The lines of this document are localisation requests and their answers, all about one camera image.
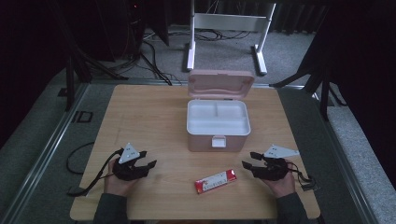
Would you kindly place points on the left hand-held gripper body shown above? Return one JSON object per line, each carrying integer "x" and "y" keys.
{"x": 128, "y": 154}

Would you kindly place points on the red snack packet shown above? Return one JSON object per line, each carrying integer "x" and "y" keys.
{"x": 215, "y": 181}

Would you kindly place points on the black tripod stand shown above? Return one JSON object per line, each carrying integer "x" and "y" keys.
{"x": 323, "y": 84}
{"x": 70, "y": 77}

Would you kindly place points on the pink storage box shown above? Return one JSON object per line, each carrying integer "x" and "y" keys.
{"x": 218, "y": 144}

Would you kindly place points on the person's left hand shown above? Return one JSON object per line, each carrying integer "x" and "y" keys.
{"x": 116, "y": 186}

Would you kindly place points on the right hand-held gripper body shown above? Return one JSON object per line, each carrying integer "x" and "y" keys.
{"x": 274, "y": 169}

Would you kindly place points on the dark computer tower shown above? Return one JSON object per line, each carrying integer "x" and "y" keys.
{"x": 121, "y": 28}

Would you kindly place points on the white metal stand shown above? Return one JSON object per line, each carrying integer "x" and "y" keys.
{"x": 229, "y": 21}

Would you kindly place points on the white plastic tray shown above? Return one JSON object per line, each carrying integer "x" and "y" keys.
{"x": 218, "y": 123}

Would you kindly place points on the person's right hand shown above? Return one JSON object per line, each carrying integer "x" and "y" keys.
{"x": 285, "y": 186}

